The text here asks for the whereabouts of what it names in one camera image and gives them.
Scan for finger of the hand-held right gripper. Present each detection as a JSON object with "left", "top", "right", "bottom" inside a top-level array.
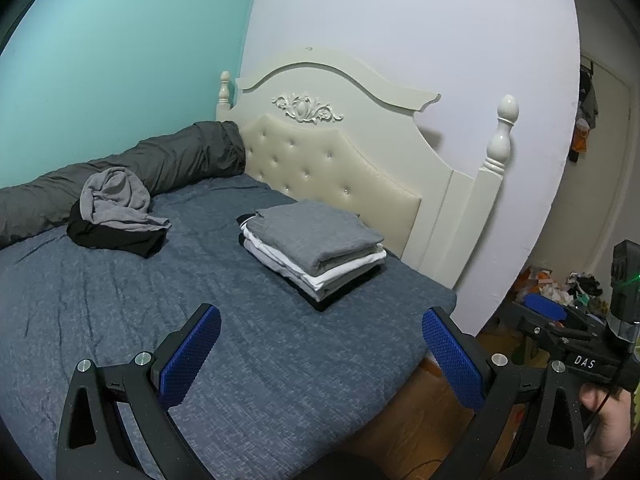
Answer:
[
  {"left": 502, "top": 302, "right": 601, "bottom": 349},
  {"left": 523, "top": 293, "right": 569, "bottom": 322}
]

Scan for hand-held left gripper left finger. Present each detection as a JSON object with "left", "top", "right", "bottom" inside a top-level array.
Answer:
[{"left": 56, "top": 303, "right": 222, "bottom": 480}]

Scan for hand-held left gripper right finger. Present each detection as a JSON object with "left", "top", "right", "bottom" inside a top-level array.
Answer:
[{"left": 421, "top": 307, "right": 589, "bottom": 480}]

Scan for grey knit sweater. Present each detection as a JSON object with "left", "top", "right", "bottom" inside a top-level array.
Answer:
[{"left": 245, "top": 199, "right": 387, "bottom": 272}]

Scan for hanging clothes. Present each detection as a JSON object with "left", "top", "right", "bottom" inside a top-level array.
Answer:
[{"left": 566, "top": 59, "right": 602, "bottom": 164}]

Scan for person's right hand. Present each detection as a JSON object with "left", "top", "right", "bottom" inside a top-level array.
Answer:
[{"left": 579, "top": 382, "right": 637, "bottom": 474}]

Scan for pile of floor clutter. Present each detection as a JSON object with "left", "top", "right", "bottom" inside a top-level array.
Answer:
[{"left": 516, "top": 264, "right": 609, "bottom": 312}]

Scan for bed with blue sheet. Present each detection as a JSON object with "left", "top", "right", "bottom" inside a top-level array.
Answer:
[{"left": 0, "top": 172, "right": 459, "bottom": 480}]

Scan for light grey folded garment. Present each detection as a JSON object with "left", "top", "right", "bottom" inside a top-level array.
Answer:
[{"left": 300, "top": 260, "right": 387, "bottom": 304}]

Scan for cream door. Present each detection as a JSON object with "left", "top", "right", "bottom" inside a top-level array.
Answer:
[{"left": 540, "top": 57, "right": 639, "bottom": 287}]

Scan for black crumpled garment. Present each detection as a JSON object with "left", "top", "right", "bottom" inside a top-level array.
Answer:
[{"left": 66, "top": 202, "right": 167, "bottom": 260}]

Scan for white folded shirt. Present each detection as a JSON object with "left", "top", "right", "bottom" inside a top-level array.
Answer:
[{"left": 238, "top": 214, "right": 389, "bottom": 292}]

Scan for grey crumpled garment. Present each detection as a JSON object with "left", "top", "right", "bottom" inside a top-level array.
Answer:
[{"left": 80, "top": 167, "right": 172, "bottom": 234}]

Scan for dark grey rolled duvet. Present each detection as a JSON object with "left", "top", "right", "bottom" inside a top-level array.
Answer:
[{"left": 0, "top": 121, "right": 247, "bottom": 252}]

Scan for cream tufted headboard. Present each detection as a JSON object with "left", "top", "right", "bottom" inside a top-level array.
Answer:
[{"left": 216, "top": 47, "right": 503, "bottom": 292}]

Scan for cream bed post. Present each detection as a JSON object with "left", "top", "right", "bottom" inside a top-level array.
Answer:
[
  {"left": 477, "top": 94, "right": 521, "bottom": 311},
  {"left": 216, "top": 71, "right": 234, "bottom": 122}
]

